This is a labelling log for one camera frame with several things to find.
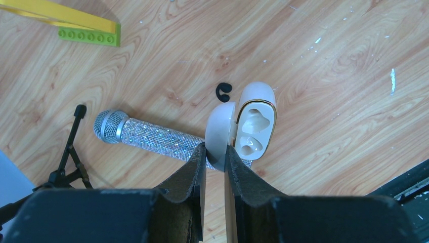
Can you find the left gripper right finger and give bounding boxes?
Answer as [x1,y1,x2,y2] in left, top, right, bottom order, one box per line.
[225,146,419,242]

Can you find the black earbud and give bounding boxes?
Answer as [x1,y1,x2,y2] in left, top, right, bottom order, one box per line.
[216,83,232,103]

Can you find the white earbud charging case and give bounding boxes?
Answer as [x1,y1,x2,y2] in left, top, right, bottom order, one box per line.
[204,82,277,171]

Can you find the silver glitter microphone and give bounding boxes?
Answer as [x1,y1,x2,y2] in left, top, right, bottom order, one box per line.
[93,109,252,171]

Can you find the black mounting rail base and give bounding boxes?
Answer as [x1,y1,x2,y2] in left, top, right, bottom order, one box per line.
[370,160,428,242]

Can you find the yellow green toy block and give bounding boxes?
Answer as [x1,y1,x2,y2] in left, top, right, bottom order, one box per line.
[1,1,121,47]

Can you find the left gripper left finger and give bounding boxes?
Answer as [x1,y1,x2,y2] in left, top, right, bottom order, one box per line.
[2,143,206,242]

